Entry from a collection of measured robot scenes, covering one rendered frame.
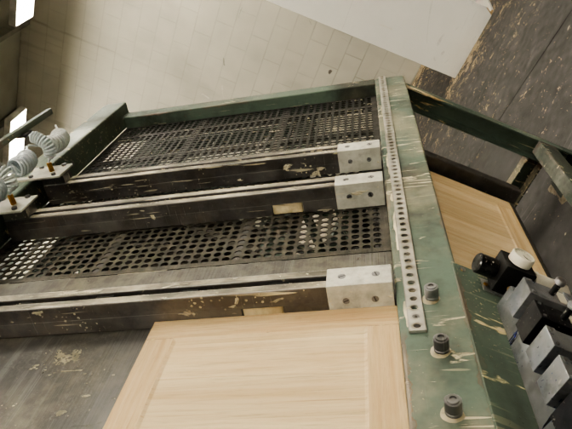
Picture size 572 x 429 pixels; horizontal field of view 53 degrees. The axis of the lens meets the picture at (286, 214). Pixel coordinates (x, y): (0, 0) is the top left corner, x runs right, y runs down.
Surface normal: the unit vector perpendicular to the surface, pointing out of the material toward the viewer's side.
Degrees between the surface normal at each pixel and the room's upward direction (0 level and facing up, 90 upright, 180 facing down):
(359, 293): 90
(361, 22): 90
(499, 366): 90
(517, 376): 90
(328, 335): 60
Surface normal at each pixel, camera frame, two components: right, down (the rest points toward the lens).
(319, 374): -0.17, -0.88
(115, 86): -0.16, 0.58
